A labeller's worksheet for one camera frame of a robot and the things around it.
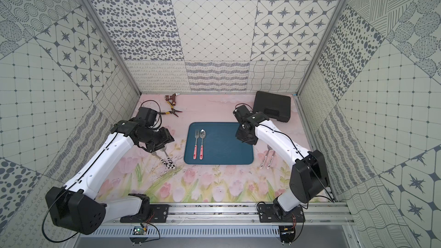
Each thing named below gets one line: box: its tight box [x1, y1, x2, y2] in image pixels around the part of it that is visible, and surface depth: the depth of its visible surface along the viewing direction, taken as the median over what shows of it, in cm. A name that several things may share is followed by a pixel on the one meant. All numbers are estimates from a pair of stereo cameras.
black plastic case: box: [252, 90, 292, 123], surface depth 114 cm
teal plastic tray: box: [183, 121, 254, 165], surface depth 94 cm
